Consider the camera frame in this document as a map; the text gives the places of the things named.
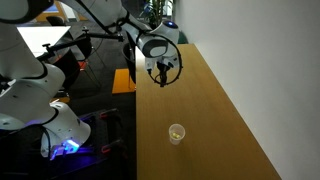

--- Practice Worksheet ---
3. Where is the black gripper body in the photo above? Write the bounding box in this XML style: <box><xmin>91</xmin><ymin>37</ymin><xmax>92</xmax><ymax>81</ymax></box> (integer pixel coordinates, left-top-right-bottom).
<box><xmin>155</xmin><ymin>61</ymin><xmax>175</xmax><ymax>77</ymax></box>

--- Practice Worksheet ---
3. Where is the clear plastic cup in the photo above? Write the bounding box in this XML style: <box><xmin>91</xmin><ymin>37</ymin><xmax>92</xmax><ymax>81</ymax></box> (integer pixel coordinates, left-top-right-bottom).
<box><xmin>168</xmin><ymin>123</ymin><xmax>187</xmax><ymax>146</ymax></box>

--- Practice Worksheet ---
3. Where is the green bin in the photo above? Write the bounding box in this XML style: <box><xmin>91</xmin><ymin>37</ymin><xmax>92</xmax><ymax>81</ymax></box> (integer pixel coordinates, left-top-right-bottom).
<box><xmin>178</xmin><ymin>30</ymin><xmax>189</xmax><ymax>45</ymax></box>

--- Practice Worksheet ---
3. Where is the green potted plant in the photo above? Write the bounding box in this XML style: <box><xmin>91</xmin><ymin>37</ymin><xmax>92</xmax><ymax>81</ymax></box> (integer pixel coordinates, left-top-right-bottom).
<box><xmin>141</xmin><ymin>0</ymin><xmax>174</xmax><ymax>29</ymax></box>

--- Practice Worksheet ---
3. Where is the white table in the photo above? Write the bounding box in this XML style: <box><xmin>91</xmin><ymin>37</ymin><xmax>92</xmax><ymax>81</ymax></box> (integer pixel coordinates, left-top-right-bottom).
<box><xmin>16</xmin><ymin>25</ymin><xmax>71</xmax><ymax>58</ymax></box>

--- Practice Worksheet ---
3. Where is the orange-handled black clamp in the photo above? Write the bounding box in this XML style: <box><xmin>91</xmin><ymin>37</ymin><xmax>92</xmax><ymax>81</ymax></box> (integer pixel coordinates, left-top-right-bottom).
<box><xmin>99</xmin><ymin>109</ymin><xmax>125</xmax><ymax>123</ymax></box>
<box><xmin>100</xmin><ymin>139</ymin><xmax>127</xmax><ymax>155</ymax></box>

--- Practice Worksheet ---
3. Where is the black camera stand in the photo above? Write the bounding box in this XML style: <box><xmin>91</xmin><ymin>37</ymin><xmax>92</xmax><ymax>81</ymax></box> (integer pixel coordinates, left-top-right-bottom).
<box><xmin>36</xmin><ymin>26</ymin><xmax>125</xmax><ymax>63</ymax></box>

